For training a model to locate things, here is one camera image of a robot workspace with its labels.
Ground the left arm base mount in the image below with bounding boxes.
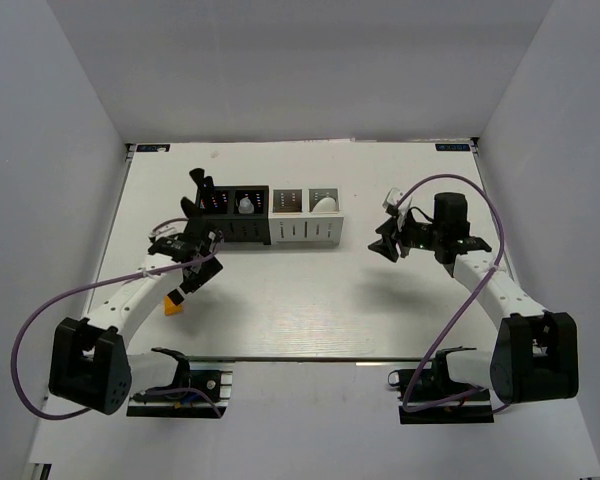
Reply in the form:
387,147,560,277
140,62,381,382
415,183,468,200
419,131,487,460
126,362,234,419

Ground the white makeup sponge case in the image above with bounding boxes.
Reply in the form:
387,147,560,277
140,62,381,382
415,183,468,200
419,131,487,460
312,196,338,213

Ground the black brush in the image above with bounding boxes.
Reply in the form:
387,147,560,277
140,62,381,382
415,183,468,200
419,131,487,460
189,168,208,200

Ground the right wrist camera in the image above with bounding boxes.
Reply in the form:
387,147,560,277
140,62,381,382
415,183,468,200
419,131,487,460
382,188,412,228

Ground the small clear bottle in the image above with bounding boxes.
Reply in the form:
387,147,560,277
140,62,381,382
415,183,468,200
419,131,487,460
238,196,255,215

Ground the white organizer box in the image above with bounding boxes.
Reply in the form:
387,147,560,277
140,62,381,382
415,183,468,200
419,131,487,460
269,188,344,245

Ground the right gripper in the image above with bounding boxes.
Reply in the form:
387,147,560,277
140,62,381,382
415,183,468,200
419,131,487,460
368,208,444,262

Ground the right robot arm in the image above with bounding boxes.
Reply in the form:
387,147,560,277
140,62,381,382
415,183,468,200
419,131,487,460
368,188,579,404

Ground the orange cream tube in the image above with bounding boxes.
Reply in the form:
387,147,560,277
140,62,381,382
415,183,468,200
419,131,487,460
163,296,183,316

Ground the blue label sticker right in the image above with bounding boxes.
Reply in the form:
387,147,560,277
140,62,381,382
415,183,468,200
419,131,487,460
435,143,471,152

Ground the fan makeup brush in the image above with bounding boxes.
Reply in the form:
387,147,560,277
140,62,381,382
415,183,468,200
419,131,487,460
201,176,217,210

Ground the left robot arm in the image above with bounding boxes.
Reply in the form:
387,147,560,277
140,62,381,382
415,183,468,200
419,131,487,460
49,219,224,415

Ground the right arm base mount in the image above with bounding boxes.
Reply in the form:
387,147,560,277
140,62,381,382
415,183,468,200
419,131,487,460
387,368,494,426

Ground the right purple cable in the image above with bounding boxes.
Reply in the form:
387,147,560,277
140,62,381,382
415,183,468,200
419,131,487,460
392,173,506,416

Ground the blue label sticker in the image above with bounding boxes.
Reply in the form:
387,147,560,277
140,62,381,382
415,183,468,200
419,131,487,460
435,143,471,152
136,144,171,153

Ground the blue label sticker left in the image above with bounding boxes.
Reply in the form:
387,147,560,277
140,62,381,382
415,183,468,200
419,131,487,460
136,144,171,153

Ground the black organizer box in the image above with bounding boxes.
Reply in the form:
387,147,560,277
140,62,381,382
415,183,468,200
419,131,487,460
195,185,271,245

